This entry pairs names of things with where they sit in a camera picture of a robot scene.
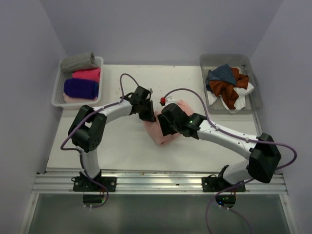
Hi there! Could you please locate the light pink towel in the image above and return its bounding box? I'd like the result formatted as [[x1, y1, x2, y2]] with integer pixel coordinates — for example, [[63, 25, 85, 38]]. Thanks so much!
[[143, 100, 194, 146]]

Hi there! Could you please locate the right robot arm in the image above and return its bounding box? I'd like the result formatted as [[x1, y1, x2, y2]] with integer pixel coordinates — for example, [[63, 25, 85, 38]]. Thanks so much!
[[157, 103, 281, 192]]

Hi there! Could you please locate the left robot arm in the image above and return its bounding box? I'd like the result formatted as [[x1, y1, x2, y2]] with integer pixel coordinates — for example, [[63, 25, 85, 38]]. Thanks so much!
[[64, 86, 156, 192]]

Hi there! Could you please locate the hot pink rolled towel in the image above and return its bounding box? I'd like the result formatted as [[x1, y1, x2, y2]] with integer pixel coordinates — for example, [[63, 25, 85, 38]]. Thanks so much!
[[72, 68, 101, 82]]

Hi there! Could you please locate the brown towel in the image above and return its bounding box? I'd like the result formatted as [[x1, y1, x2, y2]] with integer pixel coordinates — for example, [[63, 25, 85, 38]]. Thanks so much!
[[207, 67, 249, 110]]

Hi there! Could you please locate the purple rolled towel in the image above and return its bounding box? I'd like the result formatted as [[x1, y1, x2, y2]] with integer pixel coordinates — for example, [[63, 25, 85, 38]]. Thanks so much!
[[64, 78, 98, 100]]

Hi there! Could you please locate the white cloth in bin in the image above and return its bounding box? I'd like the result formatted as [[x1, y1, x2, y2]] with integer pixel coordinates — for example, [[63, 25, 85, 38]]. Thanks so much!
[[207, 82, 254, 114]]

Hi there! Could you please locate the blue grey towel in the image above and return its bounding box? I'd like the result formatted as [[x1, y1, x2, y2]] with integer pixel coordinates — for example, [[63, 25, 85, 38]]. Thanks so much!
[[205, 64, 236, 87]]

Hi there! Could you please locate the pale pink rolled towel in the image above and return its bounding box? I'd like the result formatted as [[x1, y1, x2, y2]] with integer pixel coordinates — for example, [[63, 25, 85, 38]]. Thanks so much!
[[63, 93, 98, 104]]

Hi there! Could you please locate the white plastic basket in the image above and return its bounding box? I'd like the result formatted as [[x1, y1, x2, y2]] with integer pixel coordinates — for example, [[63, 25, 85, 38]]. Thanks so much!
[[51, 56, 104, 110]]

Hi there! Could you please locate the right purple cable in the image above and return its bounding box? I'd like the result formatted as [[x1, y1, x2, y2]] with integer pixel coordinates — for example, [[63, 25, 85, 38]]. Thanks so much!
[[159, 88, 298, 234]]

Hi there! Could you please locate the purple cable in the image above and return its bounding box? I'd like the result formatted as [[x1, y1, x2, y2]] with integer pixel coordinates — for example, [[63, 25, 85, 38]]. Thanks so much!
[[159, 88, 298, 234], [60, 73, 142, 209]]

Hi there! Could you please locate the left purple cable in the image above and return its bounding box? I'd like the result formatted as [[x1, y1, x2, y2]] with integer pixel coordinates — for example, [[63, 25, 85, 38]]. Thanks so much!
[[60, 73, 142, 209]]

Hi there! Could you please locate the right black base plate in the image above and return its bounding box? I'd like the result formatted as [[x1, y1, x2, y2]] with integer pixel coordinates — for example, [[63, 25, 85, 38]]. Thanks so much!
[[201, 175, 234, 193]]

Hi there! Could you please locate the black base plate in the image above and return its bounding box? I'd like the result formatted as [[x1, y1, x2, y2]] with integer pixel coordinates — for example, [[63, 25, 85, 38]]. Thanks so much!
[[201, 175, 234, 193], [71, 175, 117, 192]]

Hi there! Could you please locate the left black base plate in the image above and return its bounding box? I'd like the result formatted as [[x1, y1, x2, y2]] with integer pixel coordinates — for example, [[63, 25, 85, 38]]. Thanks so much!
[[71, 175, 117, 192]]

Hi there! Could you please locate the aluminium mounting rail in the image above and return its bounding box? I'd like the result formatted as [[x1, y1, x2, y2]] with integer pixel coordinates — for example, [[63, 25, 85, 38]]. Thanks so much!
[[31, 168, 288, 195]]

